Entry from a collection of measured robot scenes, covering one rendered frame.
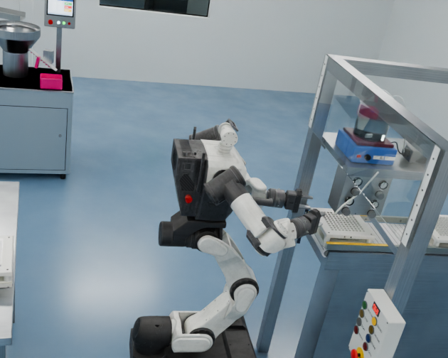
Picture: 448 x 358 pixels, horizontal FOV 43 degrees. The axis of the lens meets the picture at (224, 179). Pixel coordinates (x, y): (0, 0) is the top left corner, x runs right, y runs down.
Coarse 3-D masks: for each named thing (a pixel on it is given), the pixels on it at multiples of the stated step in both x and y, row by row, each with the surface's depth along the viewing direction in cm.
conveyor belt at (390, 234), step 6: (366, 222) 291; (372, 228) 287; (384, 228) 289; (312, 234) 276; (378, 234) 282; (390, 234) 284; (318, 240) 270; (378, 240) 277; (384, 240) 278; (396, 240) 280; (318, 246) 268
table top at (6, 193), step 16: (0, 192) 269; (16, 192) 272; (0, 208) 257; (16, 208) 260; (0, 224) 246; (16, 224) 248; (16, 240) 242; (0, 288) 210; (0, 304) 202; (0, 320) 195; (0, 336) 189
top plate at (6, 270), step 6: (6, 240) 225; (12, 240) 225; (6, 246) 221; (12, 246) 222; (6, 252) 218; (12, 252) 219; (6, 258) 215; (12, 258) 216; (6, 264) 211; (12, 264) 213; (0, 270) 208; (6, 270) 208
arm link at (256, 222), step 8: (240, 200) 219; (248, 200) 219; (232, 208) 222; (240, 208) 218; (248, 208) 217; (256, 208) 218; (240, 216) 218; (248, 216) 216; (256, 216) 216; (264, 216) 217; (248, 224) 216; (256, 224) 214; (264, 224) 214; (272, 224) 214; (280, 224) 218; (248, 232) 217; (256, 232) 214; (280, 232) 214; (256, 240) 215; (256, 248) 217
